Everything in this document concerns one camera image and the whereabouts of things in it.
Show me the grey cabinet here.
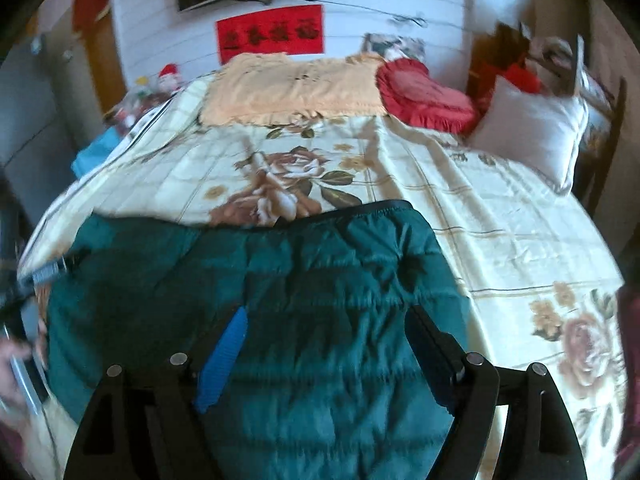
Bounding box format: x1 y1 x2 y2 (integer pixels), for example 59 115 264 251
0 35 82 221

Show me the santa plush doll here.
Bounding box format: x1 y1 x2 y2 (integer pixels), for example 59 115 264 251
156 63 184 94

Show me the red hanging decoration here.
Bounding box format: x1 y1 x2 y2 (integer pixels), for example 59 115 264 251
72 0 114 31

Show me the black wall cable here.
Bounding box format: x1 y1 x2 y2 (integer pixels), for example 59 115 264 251
260 0 429 29

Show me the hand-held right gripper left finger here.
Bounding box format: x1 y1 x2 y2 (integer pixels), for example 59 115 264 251
62 306 249 480

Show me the red wall banner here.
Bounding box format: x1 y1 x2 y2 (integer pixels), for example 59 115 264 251
216 4 325 65

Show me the green puffer jacket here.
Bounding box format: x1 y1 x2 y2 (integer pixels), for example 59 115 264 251
45 200 471 480

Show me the blue cloth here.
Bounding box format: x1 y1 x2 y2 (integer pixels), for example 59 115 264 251
71 127 126 179

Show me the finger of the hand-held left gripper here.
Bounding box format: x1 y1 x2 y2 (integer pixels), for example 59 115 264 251
31 251 87 287

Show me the wooden door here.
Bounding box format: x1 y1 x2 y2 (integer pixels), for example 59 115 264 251
82 15 127 116

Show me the pile of colourful toys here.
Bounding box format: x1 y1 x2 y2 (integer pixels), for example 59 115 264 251
112 77 162 129

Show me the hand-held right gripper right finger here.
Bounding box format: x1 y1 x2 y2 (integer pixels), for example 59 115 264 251
407 304 588 480

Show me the framed photo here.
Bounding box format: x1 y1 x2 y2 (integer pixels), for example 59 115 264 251
362 33 427 63

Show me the wooden chair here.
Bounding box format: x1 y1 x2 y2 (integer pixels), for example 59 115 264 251
575 77 629 217

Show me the person's left hand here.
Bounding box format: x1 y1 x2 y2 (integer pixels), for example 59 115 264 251
0 320 49 413

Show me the red heart cushion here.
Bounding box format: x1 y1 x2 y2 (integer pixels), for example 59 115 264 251
375 57 481 134

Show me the yellow fringed pillow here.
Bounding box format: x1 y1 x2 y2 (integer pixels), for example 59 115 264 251
199 52 388 127

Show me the red bag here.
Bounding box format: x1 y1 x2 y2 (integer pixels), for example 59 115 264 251
480 62 544 111

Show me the floral cream bedspread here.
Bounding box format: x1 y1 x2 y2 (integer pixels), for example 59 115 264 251
17 72 626 480

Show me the white pillow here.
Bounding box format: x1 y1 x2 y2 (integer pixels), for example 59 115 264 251
470 75 589 196

